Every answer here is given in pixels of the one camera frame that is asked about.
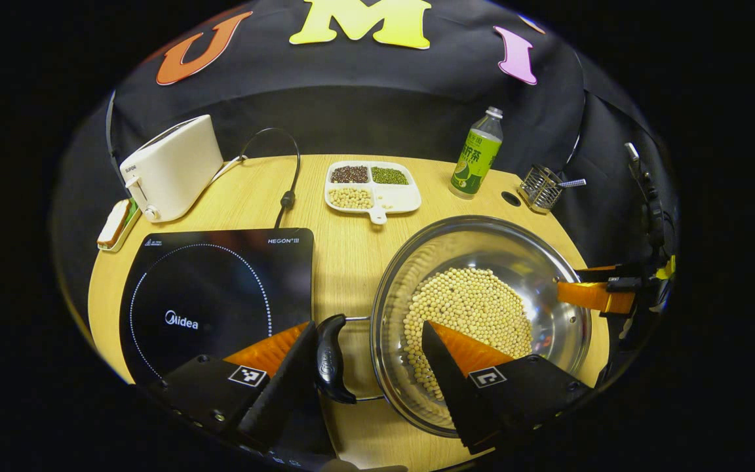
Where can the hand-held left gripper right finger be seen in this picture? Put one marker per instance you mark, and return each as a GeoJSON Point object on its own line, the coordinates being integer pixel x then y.
{"type": "Point", "coordinates": [449, 380]}

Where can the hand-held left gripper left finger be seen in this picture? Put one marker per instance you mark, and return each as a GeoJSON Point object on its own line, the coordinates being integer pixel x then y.
{"type": "Point", "coordinates": [286, 387]}

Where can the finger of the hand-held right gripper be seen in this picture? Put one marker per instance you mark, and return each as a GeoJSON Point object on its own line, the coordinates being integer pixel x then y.
{"type": "Point", "coordinates": [626, 275]}
{"type": "Point", "coordinates": [590, 296]}

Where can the stainless steel pot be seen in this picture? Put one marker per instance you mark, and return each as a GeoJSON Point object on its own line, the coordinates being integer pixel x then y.
{"type": "Point", "coordinates": [515, 249]}

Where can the black induction cooktop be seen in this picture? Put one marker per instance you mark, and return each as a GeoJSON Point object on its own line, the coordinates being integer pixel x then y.
{"type": "Point", "coordinates": [220, 288]}

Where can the pile of soybeans in pot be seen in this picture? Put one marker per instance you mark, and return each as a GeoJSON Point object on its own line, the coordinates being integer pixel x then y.
{"type": "Point", "coordinates": [476, 308]}

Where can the black table grommet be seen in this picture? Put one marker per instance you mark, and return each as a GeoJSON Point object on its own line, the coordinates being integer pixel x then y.
{"type": "Point", "coordinates": [511, 198]}

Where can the green tea bottle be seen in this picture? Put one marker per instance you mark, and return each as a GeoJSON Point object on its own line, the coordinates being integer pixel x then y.
{"type": "Point", "coordinates": [476, 160]}

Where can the white divided dish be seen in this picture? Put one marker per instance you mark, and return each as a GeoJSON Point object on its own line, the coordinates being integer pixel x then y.
{"type": "Point", "coordinates": [397, 196]}

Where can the small pile of soybeans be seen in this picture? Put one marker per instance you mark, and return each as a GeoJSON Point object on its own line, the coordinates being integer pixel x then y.
{"type": "Point", "coordinates": [350, 198]}

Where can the pile of green mung beans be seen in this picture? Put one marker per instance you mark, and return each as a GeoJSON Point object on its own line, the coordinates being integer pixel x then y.
{"type": "Point", "coordinates": [389, 176]}

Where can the pile of red beans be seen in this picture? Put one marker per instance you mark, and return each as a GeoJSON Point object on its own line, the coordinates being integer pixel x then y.
{"type": "Point", "coordinates": [350, 174]}

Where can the pale green sandwich plate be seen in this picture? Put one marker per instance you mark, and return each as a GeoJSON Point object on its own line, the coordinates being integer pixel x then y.
{"type": "Point", "coordinates": [130, 226]}

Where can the white toaster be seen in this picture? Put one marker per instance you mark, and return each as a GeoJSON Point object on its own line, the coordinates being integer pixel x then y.
{"type": "Point", "coordinates": [174, 167]}

